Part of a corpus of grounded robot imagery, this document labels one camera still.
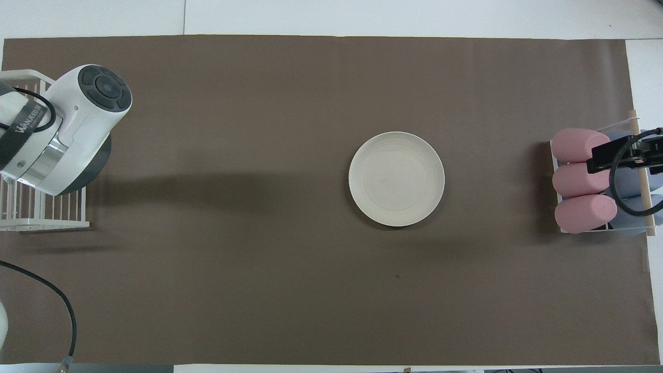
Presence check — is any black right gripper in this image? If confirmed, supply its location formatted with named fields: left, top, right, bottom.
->
left=635, top=128, right=663, bottom=174

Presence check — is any cream round plate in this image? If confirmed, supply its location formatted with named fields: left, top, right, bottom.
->
left=349, top=132, right=445, bottom=227

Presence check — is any cup rack with wooden rod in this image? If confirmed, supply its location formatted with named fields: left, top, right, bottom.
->
left=549, top=109, right=657, bottom=238

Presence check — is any blue plastic cup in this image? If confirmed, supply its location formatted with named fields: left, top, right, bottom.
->
left=603, top=163, right=663, bottom=199
left=606, top=130, right=663, bottom=165
left=603, top=194, right=663, bottom=236

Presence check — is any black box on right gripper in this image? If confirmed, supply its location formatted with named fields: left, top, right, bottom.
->
left=586, top=134, right=648, bottom=175

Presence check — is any pink plastic cup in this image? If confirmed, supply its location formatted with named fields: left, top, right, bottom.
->
left=552, top=162, right=614, bottom=198
left=551, top=128, right=612, bottom=163
left=554, top=194, right=618, bottom=234

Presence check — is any brown table mat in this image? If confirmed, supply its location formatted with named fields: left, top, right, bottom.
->
left=0, top=35, right=659, bottom=366

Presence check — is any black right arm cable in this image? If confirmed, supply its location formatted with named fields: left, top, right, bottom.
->
left=610, top=128, right=663, bottom=217

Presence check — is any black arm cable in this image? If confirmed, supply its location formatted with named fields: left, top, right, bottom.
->
left=0, top=261, right=77, bottom=373
left=610, top=128, right=663, bottom=217

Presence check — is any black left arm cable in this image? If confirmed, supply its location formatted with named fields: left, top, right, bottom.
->
left=0, top=261, right=77, bottom=373

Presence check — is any white wire dish rack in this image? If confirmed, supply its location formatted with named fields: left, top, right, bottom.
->
left=0, top=69, right=90, bottom=232

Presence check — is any black velcro strap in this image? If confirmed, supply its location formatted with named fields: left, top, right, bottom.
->
left=0, top=100, right=48, bottom=167

